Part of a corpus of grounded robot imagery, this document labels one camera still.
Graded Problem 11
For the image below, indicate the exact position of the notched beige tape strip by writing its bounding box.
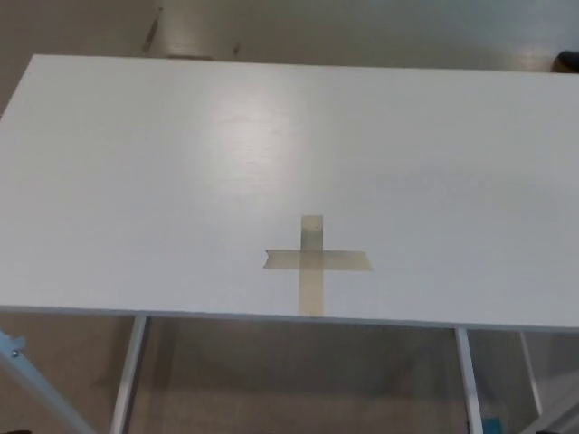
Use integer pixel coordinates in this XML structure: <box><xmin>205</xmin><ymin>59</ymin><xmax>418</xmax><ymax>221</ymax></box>
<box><xmin>263</xmin><ymin>249</ymin><xmax>375</xmax><ymax>273</ymax></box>

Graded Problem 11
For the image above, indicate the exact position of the thin white table leg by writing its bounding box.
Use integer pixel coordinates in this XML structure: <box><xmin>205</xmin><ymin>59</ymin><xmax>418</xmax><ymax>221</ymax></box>
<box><xmin>518</xmin><ymin>330</ymin><xmax>545</xmax><ymax>415</ymax></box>

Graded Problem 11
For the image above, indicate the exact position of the dark shoe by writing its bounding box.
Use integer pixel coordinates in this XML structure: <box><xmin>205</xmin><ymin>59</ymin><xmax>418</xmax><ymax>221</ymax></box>
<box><xmin>550</xmin><ymin>50</ymin><xmax>579</xmax><ymax>74</ymax></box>

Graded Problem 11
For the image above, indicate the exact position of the light blue metal frame bar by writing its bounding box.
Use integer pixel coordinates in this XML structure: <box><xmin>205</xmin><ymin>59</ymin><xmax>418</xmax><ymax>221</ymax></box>
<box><xmin>0</xmin><ymin>328</ymin><xmax>99</xmax><ymax>434</ymax></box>

